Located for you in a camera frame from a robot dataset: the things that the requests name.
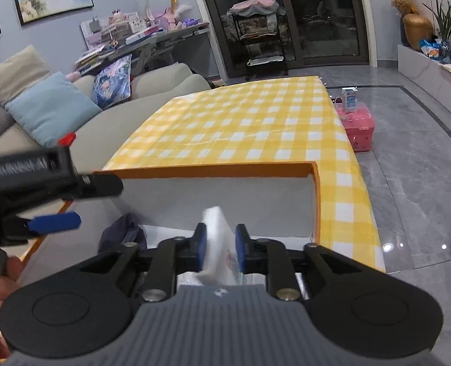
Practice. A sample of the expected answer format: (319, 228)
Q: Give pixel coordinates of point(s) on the cluttered desk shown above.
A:
(143, 38)

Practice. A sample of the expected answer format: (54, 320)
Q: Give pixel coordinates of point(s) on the green potted plant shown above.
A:
(443, 21)

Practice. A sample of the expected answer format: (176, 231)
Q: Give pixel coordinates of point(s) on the white tv cabinet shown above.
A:
(425, 73)

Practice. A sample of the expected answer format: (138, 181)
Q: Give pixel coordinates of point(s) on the milk carton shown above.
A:
(350, 99)

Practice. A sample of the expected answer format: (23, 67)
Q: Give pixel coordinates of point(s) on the yellow checkered tablecloth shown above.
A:
(285, 120)

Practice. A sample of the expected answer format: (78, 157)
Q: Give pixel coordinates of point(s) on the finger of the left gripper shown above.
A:
(50, 224)

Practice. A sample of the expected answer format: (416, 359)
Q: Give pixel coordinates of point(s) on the orange cardboard box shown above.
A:
(273, 200)

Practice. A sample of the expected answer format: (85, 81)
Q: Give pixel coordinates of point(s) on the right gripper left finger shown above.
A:
(198, 247)

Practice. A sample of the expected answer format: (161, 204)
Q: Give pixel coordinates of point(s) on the light blue cushion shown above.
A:
(52, 108)

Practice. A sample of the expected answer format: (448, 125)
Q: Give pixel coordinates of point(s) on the navy blue cloth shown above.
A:
(124, 230)

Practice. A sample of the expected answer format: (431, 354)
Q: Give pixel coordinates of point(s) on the beige cushion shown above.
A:
(20, 72)

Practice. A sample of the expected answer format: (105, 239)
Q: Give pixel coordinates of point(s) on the black trolley with pink cover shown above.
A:
(256, 22)

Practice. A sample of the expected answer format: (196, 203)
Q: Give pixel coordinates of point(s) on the red ribbon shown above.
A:
(67, 140)

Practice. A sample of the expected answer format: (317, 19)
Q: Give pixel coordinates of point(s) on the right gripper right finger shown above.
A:
(242, 240)

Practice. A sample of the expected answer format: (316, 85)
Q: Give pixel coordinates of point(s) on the gold vase with dried flowers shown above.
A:
(417, 27)

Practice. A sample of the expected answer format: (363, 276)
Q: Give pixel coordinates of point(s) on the anime print cushion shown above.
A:
(113, 85)

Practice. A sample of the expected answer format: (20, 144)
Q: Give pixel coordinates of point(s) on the pink storage basket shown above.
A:
(359, 126)

